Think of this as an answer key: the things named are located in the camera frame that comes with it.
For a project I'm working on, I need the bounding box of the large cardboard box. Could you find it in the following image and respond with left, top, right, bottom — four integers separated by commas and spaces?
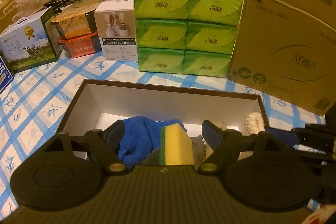
226, 0, 336, 117

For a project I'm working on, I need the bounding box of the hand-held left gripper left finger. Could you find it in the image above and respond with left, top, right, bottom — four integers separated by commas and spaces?
44, 120, 127, 175

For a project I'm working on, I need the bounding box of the blue milk carton with photos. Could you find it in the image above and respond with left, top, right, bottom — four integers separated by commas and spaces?
0, 55, 15, 94

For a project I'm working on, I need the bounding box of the white appliance box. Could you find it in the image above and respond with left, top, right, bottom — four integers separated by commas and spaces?
94, 0, 139, 62

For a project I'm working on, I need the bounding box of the gold brown food box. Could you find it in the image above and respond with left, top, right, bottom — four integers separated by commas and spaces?
50, 10, 97, 35

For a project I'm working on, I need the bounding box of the milk carton with cow picture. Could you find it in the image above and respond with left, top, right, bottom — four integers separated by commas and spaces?
0, 7, 62, 73

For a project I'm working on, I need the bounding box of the blue checked bed sheet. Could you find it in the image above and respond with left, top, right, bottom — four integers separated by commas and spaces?
0, 51, 326, 214

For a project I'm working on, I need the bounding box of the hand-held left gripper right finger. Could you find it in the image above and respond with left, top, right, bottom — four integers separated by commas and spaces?
199, 120, 283, 175

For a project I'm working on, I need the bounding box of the orange food box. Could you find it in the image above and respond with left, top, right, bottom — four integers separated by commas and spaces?
56, 32, 103, 59

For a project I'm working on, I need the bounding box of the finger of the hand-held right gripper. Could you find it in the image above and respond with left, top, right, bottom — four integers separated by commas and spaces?
264, 127, 301, 148
291, 124, 336, 155

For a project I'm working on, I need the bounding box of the blue towel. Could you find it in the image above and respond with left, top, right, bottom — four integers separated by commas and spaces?
118, 116, 188, 164

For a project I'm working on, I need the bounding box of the cream knitted scrunchie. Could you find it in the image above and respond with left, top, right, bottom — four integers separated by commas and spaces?
245, 112, 263, 134

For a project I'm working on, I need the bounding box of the grey cloth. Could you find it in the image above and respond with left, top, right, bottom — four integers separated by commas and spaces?
142, 135, 208, 165

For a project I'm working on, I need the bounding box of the olive brown cardboard box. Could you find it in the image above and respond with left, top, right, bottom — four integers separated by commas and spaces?
0, 0, 29, 28

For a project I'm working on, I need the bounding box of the yellow sponge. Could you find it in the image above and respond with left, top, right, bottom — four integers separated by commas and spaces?
159, 126, 195, 166

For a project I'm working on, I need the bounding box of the pack of green tissue packets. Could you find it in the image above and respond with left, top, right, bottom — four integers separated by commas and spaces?
133, 0, 244, 79

